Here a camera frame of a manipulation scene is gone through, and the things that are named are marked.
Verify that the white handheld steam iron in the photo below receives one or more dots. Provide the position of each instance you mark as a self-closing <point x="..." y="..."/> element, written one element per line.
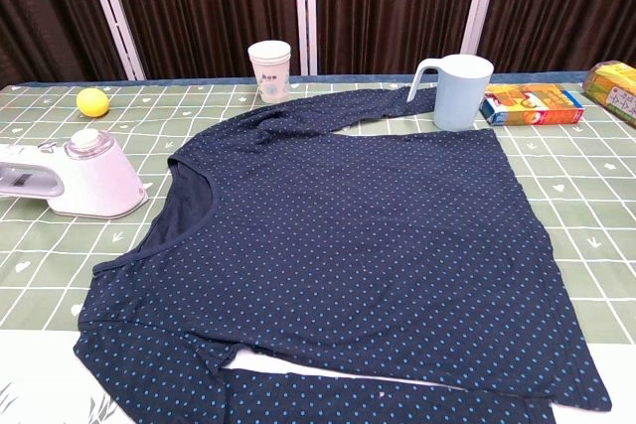
<point x="99" y="181"/>

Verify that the navy polka dot shirt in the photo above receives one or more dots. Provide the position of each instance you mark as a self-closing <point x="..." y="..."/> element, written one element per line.
<point x="348" y="245"/>

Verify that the white paper cup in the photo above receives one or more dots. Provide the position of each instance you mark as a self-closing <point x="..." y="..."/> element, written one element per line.
<point x="270" y="76"/>

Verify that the dark brown curtain panel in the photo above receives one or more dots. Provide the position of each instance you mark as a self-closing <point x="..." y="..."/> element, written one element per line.
<point x="45" y="12"/>
<point x="208" y="7"/>
<point x="566" y="2"/>
<point x="397" y="2"/>

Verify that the orange juice carton box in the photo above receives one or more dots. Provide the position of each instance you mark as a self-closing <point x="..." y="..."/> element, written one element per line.
<point x="534" y="106"/>

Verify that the yellow ball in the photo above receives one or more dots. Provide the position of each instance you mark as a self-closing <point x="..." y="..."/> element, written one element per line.
<point x="92" y="103"/>

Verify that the green checked tablecloth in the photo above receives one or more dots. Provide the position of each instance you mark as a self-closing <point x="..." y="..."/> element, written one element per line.
<point x="49" y="255"/>

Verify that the yellow green snack box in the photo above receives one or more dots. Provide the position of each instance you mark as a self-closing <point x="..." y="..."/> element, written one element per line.
<point x="613" y="89"/>

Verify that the white partition frame post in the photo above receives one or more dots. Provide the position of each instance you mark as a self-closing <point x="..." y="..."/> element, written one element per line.
<point x="116" y="22"/>
<point x="479" y="7"/>
<point x="305" y="12"/>

